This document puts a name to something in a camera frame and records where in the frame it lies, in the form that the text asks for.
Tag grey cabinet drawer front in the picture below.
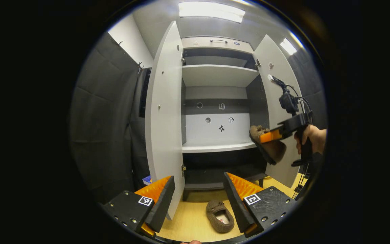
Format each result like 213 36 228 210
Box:
181 36 255 54

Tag small ceiling light panel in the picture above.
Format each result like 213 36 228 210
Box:
280 38 298 56

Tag grey cabinet door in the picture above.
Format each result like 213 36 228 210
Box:
253 34 305 188
145 20 186 220

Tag black backdrop cloth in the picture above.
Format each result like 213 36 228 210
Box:
69 32 328 204

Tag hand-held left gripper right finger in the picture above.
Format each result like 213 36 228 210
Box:
223 172 299 238

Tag large ceiling light panel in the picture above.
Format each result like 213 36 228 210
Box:
178 2 246 23

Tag brown fuzzy shoe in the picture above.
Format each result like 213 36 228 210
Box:
206 200 235 233
249 125 287 165

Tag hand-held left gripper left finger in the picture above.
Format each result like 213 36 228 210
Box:
102 175 176 238

